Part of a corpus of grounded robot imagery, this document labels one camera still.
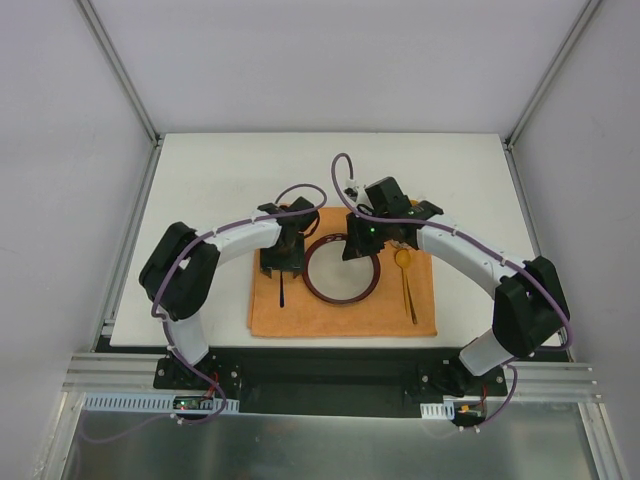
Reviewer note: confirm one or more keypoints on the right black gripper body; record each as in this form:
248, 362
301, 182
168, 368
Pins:
358, 245

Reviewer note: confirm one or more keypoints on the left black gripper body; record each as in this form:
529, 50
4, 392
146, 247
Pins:
281, 263

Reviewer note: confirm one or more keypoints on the aluminium front rail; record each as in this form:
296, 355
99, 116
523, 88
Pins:
554, 382

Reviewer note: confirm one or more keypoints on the gold spoon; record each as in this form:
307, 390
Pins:
403, 261
411, 300

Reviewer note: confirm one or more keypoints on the right aluminium frame post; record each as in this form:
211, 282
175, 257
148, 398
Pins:
578, 27

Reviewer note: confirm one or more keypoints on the red rimmed plate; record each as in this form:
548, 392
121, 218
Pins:
334, 280

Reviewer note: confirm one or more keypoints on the left aluminium frame post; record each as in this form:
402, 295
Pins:
95, 25

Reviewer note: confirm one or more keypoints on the white cable duct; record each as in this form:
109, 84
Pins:
158, 403
438, 411

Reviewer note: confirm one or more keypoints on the aluminium frame post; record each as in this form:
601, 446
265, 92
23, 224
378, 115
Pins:
95, 25
578, 27

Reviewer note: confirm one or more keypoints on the right white cable duct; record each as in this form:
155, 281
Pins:
438, 411

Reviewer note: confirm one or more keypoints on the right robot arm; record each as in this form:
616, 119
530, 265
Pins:
529, 303

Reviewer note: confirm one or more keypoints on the left white cable duct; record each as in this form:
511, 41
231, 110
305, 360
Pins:
158, 403

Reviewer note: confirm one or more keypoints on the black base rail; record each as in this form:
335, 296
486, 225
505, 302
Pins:
358, 382

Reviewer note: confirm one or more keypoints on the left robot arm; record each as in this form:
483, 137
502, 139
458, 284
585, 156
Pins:
178, 275

